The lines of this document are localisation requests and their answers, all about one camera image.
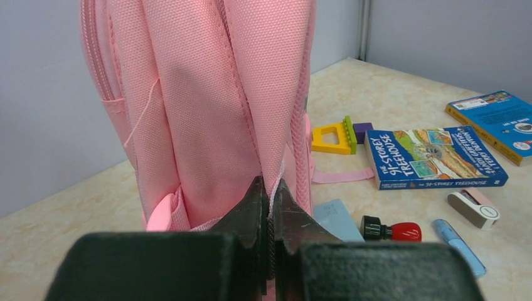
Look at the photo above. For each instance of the purple toy cube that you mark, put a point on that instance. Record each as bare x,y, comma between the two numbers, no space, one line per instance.
360,130

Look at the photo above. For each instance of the pink student backpack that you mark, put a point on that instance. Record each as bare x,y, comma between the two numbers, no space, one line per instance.
205,96

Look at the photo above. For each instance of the aluminium frame rail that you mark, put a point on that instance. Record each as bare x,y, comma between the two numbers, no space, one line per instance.
364,29

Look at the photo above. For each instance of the yellow toy triangle block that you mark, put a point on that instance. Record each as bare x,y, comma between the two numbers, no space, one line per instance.
338,138

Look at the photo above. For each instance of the blue back-cover book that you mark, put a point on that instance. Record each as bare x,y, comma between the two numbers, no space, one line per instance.
500,119

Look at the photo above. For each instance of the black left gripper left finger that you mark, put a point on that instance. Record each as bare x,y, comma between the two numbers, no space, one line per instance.
226,262

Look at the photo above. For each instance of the red black stamp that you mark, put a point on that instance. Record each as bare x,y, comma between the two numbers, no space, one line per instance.
372,229

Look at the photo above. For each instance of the white pink eraser case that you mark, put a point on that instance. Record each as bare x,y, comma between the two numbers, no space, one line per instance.
474,207

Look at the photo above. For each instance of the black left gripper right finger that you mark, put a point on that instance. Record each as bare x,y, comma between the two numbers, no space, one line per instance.
312,264

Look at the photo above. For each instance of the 91-Storey Treehouse book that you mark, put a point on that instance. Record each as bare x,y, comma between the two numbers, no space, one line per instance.
450,157

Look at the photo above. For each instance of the light blue notebook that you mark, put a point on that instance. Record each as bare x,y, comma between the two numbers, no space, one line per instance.
335,218

